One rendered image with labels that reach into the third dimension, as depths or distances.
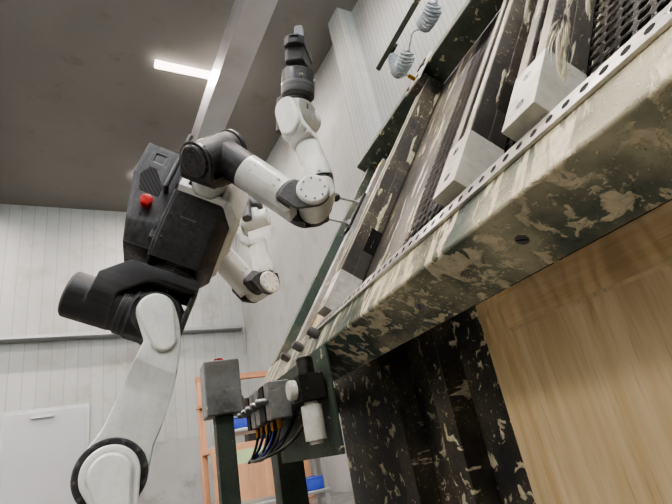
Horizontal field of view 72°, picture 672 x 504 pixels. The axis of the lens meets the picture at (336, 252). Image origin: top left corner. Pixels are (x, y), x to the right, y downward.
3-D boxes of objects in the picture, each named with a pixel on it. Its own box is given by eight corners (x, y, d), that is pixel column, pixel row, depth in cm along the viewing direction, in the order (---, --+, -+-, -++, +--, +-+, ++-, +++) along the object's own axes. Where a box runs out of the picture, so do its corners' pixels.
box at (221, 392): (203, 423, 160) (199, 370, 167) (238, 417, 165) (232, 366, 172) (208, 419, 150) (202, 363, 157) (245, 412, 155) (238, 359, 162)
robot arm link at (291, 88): (300, 75, 118) (299, 117, 116) (325, 93, 126) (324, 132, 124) (266, 88, 124) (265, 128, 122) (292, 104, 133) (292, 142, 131)
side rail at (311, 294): (295, 380, 178) (270, 367, 177) (383, 183, 237) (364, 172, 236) (299, 377, 173) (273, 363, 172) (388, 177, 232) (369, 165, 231)
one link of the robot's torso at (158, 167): (94, 222, 104) (156, 112, 122) (103, 279, 132) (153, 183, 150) (223, 267, 110) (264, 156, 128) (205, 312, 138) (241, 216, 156)
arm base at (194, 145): (218, 161, 106) (181, 133, 108) (205, 204, 114) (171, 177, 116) (258, 146, 118) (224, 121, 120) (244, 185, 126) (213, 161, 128)
